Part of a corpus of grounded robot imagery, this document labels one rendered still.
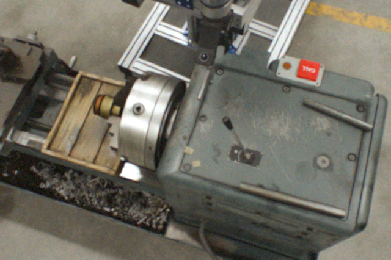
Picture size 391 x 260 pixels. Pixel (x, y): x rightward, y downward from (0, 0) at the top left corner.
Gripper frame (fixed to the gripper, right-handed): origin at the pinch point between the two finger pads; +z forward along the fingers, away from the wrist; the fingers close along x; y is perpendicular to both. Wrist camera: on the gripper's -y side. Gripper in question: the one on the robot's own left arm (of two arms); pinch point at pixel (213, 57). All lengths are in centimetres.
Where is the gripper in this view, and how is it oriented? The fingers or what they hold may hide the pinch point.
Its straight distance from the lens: 122.0
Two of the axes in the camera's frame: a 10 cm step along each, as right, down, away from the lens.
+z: 0.5, 3.9, 9.2
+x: -9.6, -2.5, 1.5
